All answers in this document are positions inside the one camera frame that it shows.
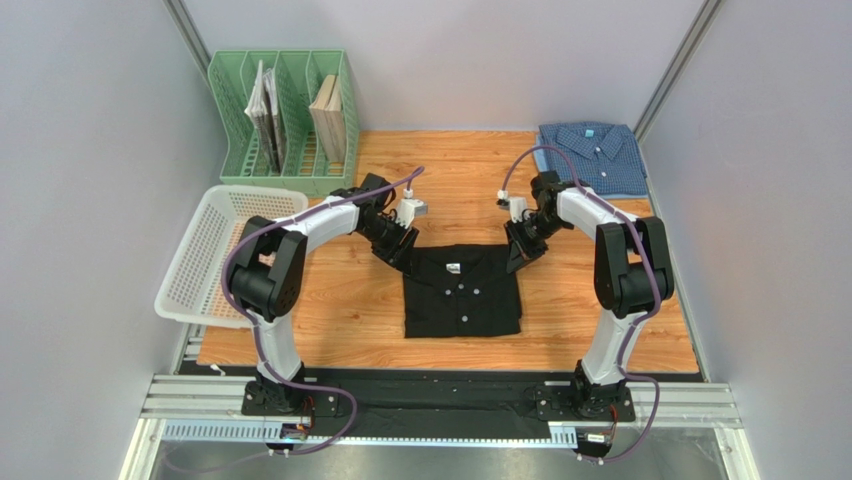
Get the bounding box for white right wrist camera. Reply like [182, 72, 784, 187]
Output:
[496, 190, 528, 223]

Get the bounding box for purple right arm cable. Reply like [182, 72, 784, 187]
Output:
[501, 144, 664, 465]

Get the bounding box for grey magazines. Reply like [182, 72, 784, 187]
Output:
[244, 60, 287, 175]

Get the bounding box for folded light blue shirt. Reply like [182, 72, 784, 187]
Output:
[533, 150, 649, 200]

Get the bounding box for green file organizer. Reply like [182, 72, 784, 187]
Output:
[207, 49, 360, 198]

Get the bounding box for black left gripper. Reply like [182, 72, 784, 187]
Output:
[359, 216, 420, 276]

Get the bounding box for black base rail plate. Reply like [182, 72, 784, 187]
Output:
[178, 362, 707, 441]

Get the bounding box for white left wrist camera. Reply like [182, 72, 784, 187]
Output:
[395, 189, 428, 229]

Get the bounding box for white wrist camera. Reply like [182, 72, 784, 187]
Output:
[395, 189, 428, 229]
[496, 190, 528, 223]

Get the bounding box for white plastic basket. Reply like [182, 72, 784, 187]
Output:
[154, 185, 309, 329]

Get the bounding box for tan books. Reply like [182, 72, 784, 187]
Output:
[309, 75, 347, 164]

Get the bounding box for folded blue checkered shirt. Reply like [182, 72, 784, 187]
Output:
[538, 121, 648, 199]

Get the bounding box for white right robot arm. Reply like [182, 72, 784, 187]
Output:
[497, 171, 675, 418]

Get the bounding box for black long sleeve shirt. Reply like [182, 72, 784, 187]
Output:
[403, 244, 523, 339]

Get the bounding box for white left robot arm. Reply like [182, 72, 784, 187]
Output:
[220, 174, 428, 406]

